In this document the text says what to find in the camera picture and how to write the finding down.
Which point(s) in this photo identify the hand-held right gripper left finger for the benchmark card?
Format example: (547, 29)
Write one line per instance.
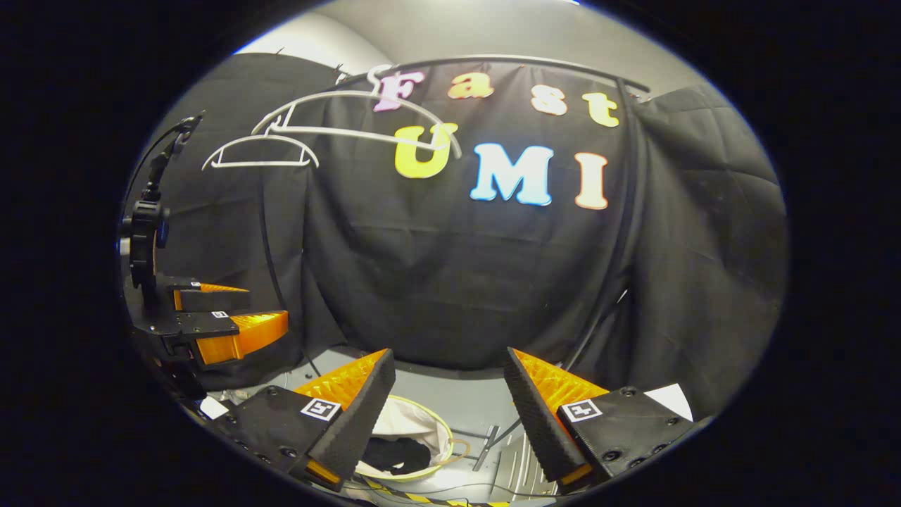
(362, 415)

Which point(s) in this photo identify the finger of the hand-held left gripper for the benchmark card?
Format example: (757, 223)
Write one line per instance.
(208, 299)
(246, 334)

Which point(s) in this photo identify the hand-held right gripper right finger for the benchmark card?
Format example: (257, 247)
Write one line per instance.
(538, 422)

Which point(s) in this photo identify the black knit cardigan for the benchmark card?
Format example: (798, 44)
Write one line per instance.
(398, 454)

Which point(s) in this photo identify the white laundry hamper yellow rim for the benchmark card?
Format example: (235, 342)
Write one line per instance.
(415, 422)

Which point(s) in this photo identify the small white clothes hanger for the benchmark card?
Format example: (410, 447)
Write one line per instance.
(260, 165)

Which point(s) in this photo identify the large white clothes hanger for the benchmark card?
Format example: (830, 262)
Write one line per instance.
(338, 131)

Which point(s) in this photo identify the black metal clothes rack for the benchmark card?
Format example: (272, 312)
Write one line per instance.
(623, 211)

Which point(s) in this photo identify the grey ribbed metal plate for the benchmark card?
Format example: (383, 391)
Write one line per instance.
(524, 465)

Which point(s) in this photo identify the yellow black hazard tape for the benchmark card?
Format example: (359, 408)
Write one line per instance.
(422, 498)

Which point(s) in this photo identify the white paper sheet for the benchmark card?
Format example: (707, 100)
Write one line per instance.
(672, 401)

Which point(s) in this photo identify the black backdrop cloth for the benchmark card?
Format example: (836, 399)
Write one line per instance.
(436, 282)

